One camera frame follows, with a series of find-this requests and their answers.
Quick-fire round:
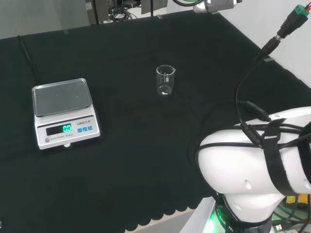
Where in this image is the clear glass beaker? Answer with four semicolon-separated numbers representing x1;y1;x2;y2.
156;64;176;96

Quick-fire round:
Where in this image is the black bench cloth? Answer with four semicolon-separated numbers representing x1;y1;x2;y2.
0;9;311;233

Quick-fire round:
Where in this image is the white electronic balance steel pan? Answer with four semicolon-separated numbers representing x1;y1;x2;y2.
32;77;101;150

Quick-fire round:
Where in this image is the black tripod pole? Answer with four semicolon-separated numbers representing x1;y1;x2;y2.
93;0;101;25

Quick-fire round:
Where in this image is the black cable bundle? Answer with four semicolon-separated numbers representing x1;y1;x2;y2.
106;4;137;23

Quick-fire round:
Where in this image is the black balance power cable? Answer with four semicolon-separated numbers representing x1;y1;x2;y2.
17;34;41;84

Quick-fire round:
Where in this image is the black cable with green plug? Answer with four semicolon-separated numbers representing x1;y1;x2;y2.
234;3;311;148

